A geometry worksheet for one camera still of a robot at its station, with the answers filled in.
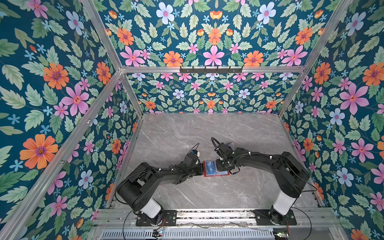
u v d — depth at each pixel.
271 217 0.67
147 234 0.70
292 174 0.47
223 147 0.75
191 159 0.72
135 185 0.47
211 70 0.93
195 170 0.78
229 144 0.98
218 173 0.88
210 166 0.91
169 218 0.73
